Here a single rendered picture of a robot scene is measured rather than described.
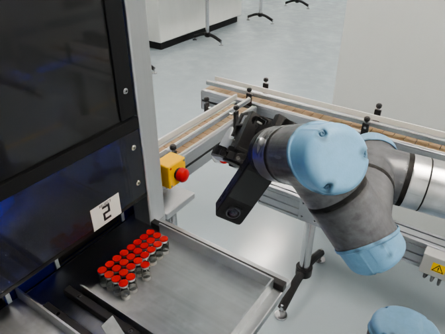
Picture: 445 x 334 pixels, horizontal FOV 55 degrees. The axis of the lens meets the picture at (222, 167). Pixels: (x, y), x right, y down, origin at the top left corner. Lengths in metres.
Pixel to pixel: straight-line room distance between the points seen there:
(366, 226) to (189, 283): 0.60
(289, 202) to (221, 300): 0.99
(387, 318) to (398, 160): 0.33
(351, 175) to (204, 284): 0.63
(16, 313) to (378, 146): 0.81
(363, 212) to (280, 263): 1.86
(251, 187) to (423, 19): 1.57
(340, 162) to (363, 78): 1.76
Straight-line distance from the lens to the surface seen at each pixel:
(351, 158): 0.45
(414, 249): 1.80
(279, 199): 1.92
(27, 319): 1.04
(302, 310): 2.14
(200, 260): 1.07
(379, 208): 0.51
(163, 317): 0.97
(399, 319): 0.84
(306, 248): 2.03
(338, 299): 2.22
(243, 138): 0.62
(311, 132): 0.44
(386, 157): 0.61
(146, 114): 1.02
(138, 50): 0.96
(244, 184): 0.60
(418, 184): 0.60
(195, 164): 1.45
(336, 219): 0.48
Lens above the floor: 1.63
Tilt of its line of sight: 32 degrees down
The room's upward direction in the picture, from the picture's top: straight up
